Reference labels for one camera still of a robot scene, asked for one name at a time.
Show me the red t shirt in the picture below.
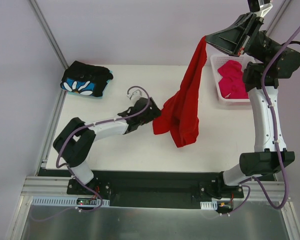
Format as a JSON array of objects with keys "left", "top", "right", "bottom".
[{"left": 152, "top": 36, "right": 208, "bottom": 148}]

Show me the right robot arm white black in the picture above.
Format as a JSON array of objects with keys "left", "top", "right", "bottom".
[{"left": 200, "top": 12, "right": 300, "bottom": 199}]

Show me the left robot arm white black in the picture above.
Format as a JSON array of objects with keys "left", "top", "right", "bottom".
[{"left": 52, "top": 97, "right": 161, "bottom": 195}]

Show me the white plastic basket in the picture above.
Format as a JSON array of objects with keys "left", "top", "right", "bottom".
[{"left": 210, "top": 54, "right": 255, "bottom": 106}]

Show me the crumpled magenta t shirt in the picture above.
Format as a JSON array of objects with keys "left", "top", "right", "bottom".
[{"left": 217, "top": 60, "right": 248, "bottom": 100}]

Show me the folded black flower t shirt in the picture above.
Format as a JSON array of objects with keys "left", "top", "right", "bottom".
[{"left": 60, "top": 60, "right": 114, "bottom": 98}]

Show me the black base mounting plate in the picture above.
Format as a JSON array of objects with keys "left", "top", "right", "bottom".
[{"left": 38, "top": 168, "right": 276, "bottom": 208}]

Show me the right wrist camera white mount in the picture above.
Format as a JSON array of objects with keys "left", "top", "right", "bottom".
[{"left": 247, "top": 0, "right": 273, "bottom": 18}]

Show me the right aluminium corner post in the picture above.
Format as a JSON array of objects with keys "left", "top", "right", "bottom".
[{"left": 266, "top": 0, "right": 292, "bottom": 37}]

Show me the aluminium corner post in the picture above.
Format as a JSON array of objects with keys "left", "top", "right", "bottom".
[
  {"left": 266, "top": 0, "right": 292, "bottom": 37},
  {"left": 27, "top": 0, "right": 69, "bottom": 70}
]

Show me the right white cable duct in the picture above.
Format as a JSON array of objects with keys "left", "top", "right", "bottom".
[{"left": 200, "top": 200, "right": 218, "bottom": 211}]

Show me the white cable duct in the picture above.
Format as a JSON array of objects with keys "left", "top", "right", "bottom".
[
  {"left": 32, "top": 196, "right": 110, "bottom": 208},
  {"left": 200, "top": 200, "right": 218, "bottom": 211}
]

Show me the aluminium front frame rail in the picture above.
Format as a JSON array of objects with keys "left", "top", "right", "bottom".
[{"left": 21, "top": 176, "right": 285, "bottom": 202}]

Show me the left aluminium corner post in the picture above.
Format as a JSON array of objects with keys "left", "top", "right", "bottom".
[{"left": 27, "top": 0, "right": 69, "bottom": 70}]

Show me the left white cable duct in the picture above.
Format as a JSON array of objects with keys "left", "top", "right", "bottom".
[{"left": 32, "top": 196, "right": 110, "bottom": 208}]

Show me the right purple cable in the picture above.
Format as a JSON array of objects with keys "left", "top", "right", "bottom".
[{"left": 216, "top": 0, "right": 300, "bottom": 218}]

